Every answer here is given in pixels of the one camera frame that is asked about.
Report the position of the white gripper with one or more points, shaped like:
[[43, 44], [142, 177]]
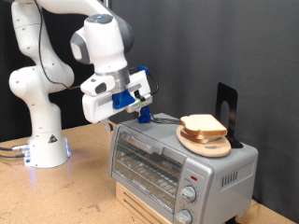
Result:
[[93, 113]]

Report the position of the metal spatula with blue block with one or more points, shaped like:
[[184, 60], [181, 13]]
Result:
[[145, 116]]

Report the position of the glass oven door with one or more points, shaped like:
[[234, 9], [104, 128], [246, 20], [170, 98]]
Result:
[[140, 144]]

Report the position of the white bread slice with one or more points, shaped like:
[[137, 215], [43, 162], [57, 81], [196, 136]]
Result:
[[194, 138], [202, 123]]

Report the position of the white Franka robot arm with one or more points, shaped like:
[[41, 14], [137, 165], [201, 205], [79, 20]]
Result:
[[102, 40]]

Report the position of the silver toaster oven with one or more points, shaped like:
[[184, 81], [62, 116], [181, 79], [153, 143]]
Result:
[[162, 130]]

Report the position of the red oven indicator light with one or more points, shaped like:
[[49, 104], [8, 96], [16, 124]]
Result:
[[194, 178]]

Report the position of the silver oven knob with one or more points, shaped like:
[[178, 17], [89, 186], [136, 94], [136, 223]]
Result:
[[183, 216], [188, 193]]

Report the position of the round wooden board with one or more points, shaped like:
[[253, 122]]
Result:
[[211, 149]]

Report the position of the dark grey backdrop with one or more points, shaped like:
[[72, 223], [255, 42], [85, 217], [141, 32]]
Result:
[[202, 46]]

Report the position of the black metal bookend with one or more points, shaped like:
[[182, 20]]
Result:
[[232, 96]]

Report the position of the vertical metal pole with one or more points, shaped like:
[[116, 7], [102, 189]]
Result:
[[107, 2]]

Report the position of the black curtain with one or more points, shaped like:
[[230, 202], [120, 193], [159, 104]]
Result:
[[3, 109]]

